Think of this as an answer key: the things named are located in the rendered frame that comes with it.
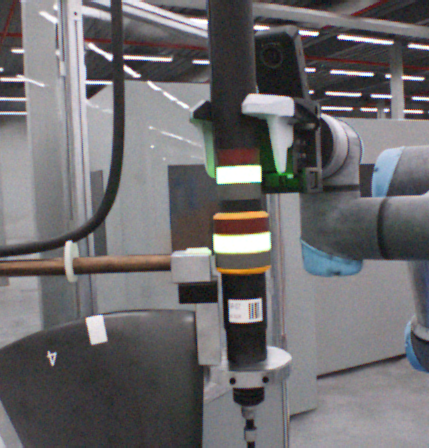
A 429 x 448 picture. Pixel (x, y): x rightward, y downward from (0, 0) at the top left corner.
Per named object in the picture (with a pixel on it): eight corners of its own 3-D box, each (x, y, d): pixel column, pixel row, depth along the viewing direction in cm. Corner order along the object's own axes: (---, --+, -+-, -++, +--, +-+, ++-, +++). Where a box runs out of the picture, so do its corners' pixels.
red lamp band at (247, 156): (216, 166, 40) (215, 149, 40) (217, 167, 43) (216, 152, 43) (261, 164, 40) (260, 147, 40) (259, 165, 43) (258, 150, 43)
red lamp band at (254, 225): (212, 236, 40) (212, 219, 40) (214, 231, 44) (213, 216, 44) (271, 233, 40) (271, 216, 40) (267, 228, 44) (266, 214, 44)
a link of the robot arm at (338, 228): (377, 281, 60) (374, 183, 60) (289, 276, 67) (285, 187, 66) (399, 270, 66) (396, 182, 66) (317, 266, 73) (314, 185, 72)
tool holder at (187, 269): (174, 391, 39) (167, 259, 39) (182, 361, 46) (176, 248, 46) (297, 386, 39) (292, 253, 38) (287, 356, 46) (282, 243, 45)
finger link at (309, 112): (312, 115, 41) (324, 125, 50) (311, 95, 41) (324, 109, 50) (253, 120, 43) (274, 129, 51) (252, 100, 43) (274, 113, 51)
